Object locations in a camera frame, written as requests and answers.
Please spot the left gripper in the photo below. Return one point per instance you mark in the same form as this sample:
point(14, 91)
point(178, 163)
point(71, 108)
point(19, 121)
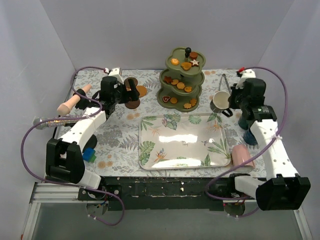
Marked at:
point(127, 92)

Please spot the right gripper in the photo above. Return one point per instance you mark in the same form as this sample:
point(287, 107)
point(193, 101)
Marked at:
point(233, 100)

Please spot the dark wooden coaster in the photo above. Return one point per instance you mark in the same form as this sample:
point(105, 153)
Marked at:
point(132, 104)
point(127, 82)

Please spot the cream mug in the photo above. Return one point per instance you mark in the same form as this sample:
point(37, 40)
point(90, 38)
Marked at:
point(220, 104)

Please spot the metal serving tongs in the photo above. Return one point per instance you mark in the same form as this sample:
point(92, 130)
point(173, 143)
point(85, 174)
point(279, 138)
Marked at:
point(224, 78)

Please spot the brown star cookie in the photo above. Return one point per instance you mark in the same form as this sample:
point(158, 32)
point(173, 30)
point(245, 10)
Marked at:
point(167, 79)

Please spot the orange flower cookie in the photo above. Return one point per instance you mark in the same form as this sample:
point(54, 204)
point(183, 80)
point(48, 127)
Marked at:
point(187, 105)

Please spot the white-iced star cookie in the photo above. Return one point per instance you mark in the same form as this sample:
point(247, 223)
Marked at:
point(194, 63)

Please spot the pink mug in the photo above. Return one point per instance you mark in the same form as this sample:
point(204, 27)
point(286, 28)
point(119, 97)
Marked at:
point(239, 155)

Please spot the brown heart cookie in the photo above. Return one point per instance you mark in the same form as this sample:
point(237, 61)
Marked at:
point(186, 66)

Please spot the dark chocolate round cookie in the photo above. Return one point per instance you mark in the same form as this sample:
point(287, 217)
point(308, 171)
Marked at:
point(193, 55)

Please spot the leaf-patterned white tray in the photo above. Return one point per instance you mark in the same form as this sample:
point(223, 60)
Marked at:
point(180, 141)

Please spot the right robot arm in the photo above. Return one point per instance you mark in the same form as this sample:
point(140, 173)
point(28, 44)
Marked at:
point(284, 188)

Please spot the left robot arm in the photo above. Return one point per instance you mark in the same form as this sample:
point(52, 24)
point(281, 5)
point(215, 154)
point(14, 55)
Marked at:
point(65, 155)

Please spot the dark blue mug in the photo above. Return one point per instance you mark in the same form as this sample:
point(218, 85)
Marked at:
point(249, 138)
point(242, 122)

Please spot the red iced heart cookie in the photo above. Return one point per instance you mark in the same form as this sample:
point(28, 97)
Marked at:
point(166, 99)

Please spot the green three-tier cake stand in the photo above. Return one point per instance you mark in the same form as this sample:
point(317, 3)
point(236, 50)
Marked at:
point(193, 80)

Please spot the floral tablecloth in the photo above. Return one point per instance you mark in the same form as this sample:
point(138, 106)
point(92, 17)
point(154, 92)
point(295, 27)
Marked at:
point(117, 150)

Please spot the blue toy block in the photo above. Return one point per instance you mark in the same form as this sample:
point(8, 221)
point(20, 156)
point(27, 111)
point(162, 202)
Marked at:
point(88, 154)

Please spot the green toy block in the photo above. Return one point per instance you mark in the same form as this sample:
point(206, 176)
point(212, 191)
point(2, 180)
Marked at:
point(93, 158)

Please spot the silver glitter microphone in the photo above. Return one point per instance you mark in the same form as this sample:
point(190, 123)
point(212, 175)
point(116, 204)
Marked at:
point(43, 123)

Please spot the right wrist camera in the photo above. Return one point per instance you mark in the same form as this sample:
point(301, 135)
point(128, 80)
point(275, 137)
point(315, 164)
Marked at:
point(243, 75)

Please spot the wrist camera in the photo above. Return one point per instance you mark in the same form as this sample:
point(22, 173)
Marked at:
point(243, 75)
point(116, 71)

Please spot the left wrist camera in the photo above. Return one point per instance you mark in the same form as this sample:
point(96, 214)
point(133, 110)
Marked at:
point(116, 71)

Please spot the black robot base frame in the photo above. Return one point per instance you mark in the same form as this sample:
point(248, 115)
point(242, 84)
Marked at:
point(161, 193)

